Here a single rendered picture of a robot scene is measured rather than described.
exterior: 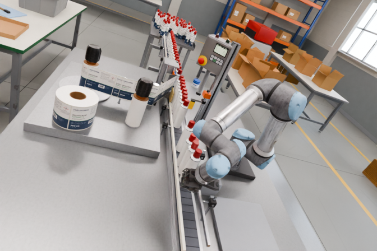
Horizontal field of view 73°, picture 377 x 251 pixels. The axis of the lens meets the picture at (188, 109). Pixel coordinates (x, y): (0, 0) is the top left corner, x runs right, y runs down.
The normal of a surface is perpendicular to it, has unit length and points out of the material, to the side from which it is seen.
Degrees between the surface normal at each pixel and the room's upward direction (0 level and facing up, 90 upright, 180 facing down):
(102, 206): 0
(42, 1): 95
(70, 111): 90
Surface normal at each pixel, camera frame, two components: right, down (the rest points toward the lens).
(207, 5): 0.09, 0.51
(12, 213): 0.36, -0.81
